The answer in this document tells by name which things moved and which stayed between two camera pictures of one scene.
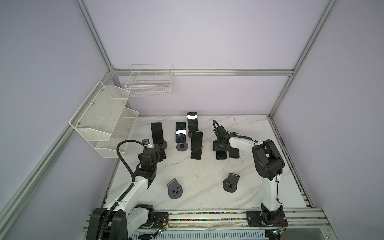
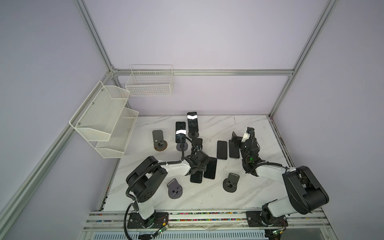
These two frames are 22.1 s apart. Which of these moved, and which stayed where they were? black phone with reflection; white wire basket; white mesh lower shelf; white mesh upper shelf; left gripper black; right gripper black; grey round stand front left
Moved: left gripper black; right gripper black
Stayed: white mesh upper shelf; white mesh lower shelf; grey round stand front left; black phone with reflection; white wire basket
